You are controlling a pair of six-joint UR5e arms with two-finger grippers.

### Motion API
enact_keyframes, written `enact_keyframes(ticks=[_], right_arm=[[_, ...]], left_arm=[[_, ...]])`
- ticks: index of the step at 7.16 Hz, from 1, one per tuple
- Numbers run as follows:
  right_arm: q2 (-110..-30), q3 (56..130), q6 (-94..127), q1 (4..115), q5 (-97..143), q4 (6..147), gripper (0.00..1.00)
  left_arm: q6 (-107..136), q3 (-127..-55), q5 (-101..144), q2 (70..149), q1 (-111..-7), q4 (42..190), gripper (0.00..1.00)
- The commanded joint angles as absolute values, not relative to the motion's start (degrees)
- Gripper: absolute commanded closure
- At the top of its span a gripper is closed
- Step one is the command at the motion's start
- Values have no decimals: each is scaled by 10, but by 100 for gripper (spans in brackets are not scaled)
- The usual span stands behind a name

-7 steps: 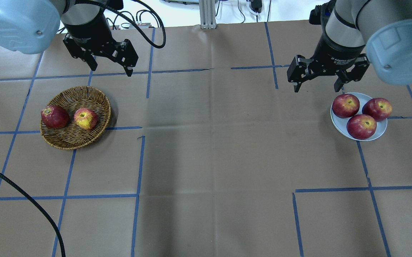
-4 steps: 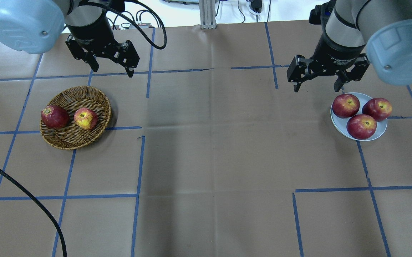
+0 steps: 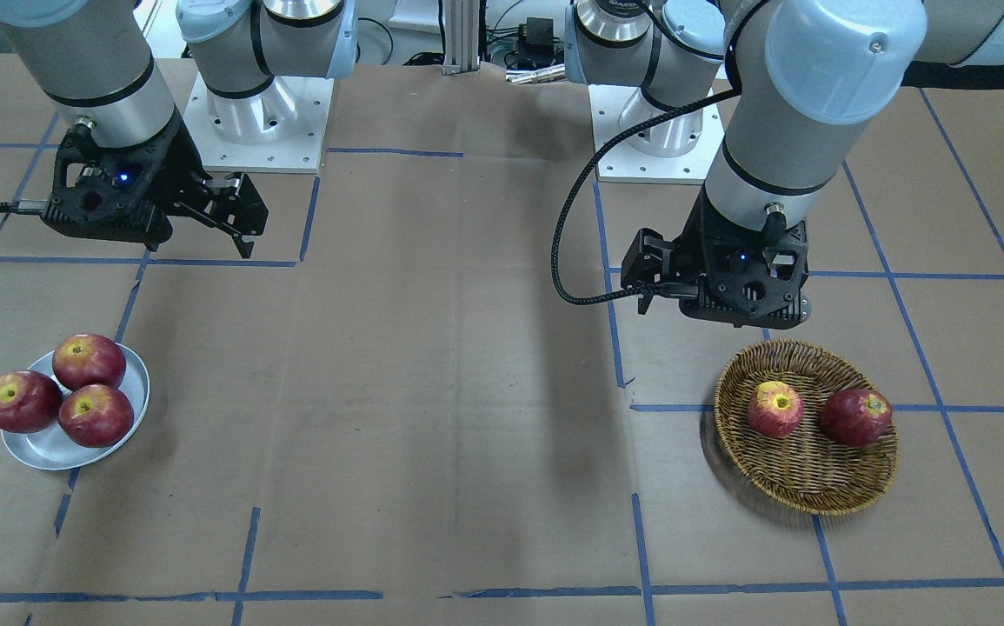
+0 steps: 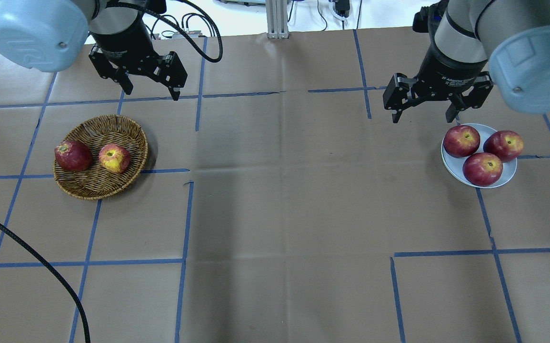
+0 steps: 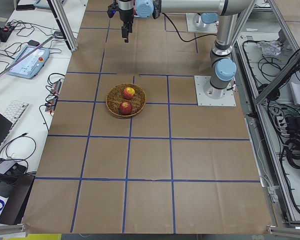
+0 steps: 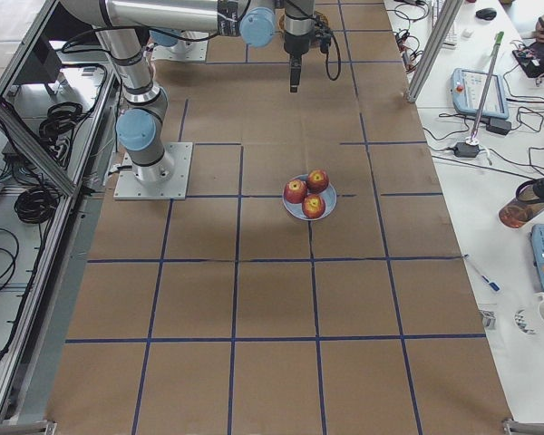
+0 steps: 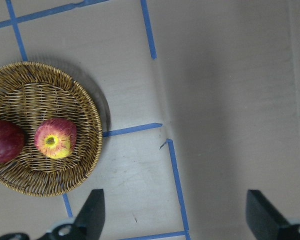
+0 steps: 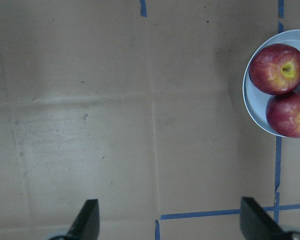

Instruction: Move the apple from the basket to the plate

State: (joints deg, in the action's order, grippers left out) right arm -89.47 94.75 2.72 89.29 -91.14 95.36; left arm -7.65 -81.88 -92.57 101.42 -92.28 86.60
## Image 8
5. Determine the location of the light blue plate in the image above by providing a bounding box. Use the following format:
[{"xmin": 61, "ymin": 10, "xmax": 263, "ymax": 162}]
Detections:
[{"xmin": 242, "ymin": 29, "xmax": 300, "ymax": 137}]

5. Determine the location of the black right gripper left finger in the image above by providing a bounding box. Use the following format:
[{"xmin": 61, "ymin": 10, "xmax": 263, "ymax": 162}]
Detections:
[{"xmin": 66, "ymin": 199, "xmax": 100, "ymax": 240}]

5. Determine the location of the red apple on plate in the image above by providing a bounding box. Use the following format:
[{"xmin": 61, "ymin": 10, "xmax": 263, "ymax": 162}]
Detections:
[
  {"xmin": 248, "ymin": 43, "xmax": 300, "ymax": 95},
  {"xmin": 265, "ymin": 91, "xmax": 300, "ymax": 138}
]

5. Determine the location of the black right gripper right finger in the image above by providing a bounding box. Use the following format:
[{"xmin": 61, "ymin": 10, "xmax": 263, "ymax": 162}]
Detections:
[{"xmin": 240, "ymin": 197, "xmax": 290, "ymax": 240}]

